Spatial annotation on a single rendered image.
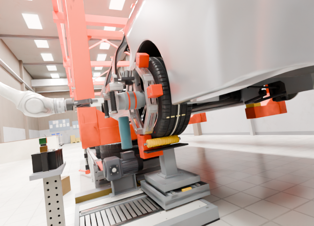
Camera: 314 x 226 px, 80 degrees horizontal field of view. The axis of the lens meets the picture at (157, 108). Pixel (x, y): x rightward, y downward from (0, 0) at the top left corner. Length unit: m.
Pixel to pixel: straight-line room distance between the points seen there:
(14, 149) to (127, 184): 7.76
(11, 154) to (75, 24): 7.79
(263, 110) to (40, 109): 2.69
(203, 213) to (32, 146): 8.41
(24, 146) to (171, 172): 8.14
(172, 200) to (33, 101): 0.98
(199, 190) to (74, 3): 2.00
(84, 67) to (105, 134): 0.67
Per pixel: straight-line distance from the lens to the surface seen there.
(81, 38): 2.04
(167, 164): 1.51
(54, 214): 1.62
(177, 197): 1.37
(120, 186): 1.88
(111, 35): 4.35
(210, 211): 1.34
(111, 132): 1.85
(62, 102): 1.20
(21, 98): 1.07
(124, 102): 1.39
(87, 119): 1.83
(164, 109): 1.22
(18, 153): 9.32
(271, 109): 3.15
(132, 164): 1.72
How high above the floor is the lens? 0.64
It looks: 5 degrees up
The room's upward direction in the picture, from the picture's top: 8 degrees counter-clockwise
